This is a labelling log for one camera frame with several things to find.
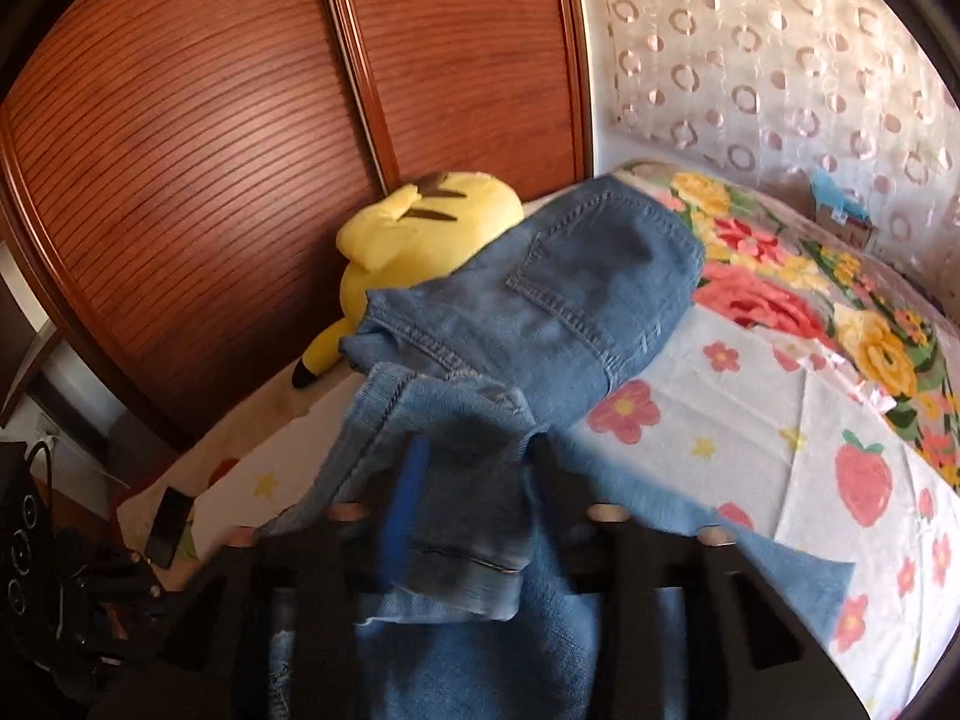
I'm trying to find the circle pattern sheer curtain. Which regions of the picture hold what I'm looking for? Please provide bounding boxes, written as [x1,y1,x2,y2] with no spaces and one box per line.
[591,0,960,316]

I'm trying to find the floral fleece blanket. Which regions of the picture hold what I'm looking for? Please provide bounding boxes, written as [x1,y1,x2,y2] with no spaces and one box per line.
[615,160,960,492]

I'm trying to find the small cardboard box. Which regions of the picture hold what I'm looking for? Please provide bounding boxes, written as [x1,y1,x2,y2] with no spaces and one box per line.
[814,199,878,252]

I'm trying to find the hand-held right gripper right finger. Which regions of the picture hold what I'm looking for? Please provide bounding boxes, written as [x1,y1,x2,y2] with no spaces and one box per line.
[529,435,871,720]

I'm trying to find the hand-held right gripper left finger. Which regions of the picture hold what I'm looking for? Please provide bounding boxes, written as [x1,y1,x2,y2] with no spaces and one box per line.
[97,435,432,720]

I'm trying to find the wooden louvered wardrobe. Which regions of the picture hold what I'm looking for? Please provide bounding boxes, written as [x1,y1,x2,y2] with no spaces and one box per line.
[0,0,595,458]

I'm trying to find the yellow plush toy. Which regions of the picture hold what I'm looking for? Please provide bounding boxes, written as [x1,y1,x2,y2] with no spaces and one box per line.
[291,171,524,389]

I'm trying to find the white strawberry print sheet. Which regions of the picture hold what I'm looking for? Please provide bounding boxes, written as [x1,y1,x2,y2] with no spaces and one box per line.
[116,307,960,720]

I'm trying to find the blue cloth item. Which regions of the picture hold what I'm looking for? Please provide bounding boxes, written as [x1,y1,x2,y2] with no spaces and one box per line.
[810,169,871,215]

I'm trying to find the black smartphone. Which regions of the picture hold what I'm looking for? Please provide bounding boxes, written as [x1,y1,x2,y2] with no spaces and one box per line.
[144,487,193,569]

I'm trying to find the blue denim pants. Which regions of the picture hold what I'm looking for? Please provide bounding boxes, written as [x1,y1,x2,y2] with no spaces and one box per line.
[262,172,856,720]

